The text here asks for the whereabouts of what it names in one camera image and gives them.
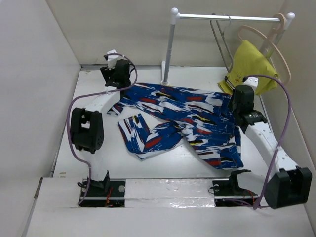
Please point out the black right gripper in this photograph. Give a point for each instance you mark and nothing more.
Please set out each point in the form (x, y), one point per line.
(232, 98)

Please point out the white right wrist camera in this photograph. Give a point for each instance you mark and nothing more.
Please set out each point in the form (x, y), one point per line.
(251, 81)

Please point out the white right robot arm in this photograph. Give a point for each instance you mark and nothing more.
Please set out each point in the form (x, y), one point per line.
(286, 183)

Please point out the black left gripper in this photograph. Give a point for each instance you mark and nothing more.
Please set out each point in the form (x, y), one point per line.
(107, 73)

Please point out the yellow folded shorts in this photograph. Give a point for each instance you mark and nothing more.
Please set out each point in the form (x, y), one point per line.
(247, 61)

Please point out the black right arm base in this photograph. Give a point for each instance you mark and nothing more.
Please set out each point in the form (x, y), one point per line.
(227, 195)

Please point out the beige wooden hanger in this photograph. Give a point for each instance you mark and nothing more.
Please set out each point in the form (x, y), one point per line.
(270, 42)

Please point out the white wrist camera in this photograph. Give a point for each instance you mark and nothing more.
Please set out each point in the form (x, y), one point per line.
(251, 81)
(111, 58)

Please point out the blue patterned trousers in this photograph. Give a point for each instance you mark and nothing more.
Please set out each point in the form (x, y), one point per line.
(168, 115)

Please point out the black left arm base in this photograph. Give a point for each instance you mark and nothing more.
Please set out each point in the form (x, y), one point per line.
(113, 197)

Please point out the white clothes rack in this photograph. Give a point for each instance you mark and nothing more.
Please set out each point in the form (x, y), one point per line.
(176, 15)

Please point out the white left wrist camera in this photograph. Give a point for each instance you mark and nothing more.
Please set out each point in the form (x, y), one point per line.
(111, 58)

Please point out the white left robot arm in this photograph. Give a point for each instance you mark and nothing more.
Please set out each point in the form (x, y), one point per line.
(85, 128)

